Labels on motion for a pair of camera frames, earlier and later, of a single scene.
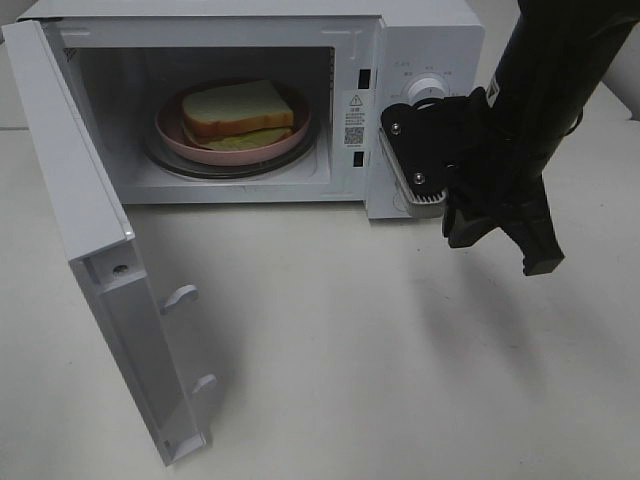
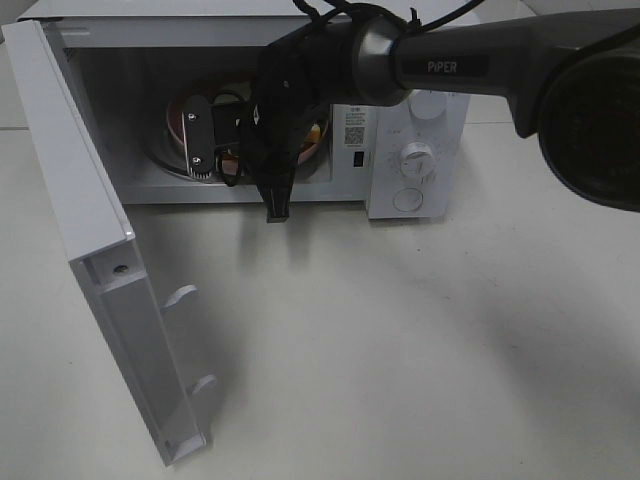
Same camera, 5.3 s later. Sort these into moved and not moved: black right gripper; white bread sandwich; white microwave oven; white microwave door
Moved: white bread sandwich; black right gripper
Not moved: white microwave oven; white microwave door
